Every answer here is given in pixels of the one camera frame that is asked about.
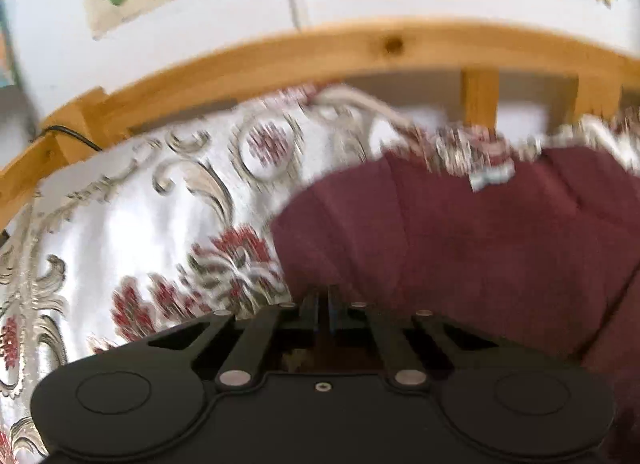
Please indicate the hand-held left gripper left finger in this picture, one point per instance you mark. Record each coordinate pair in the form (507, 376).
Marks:
(310, 314)

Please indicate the wooden bed frame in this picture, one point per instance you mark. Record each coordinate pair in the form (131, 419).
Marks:
(320, 51)

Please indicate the maroon cloth garment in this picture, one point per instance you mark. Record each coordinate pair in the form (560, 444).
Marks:
(475, 244)

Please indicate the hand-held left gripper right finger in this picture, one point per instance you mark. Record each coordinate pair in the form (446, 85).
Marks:
(336, 314)

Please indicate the floral white bedspread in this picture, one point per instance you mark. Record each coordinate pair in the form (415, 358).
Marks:
(150, 224)

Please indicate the wall poster with blue edge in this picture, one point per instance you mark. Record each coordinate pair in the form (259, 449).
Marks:
(6, 44)

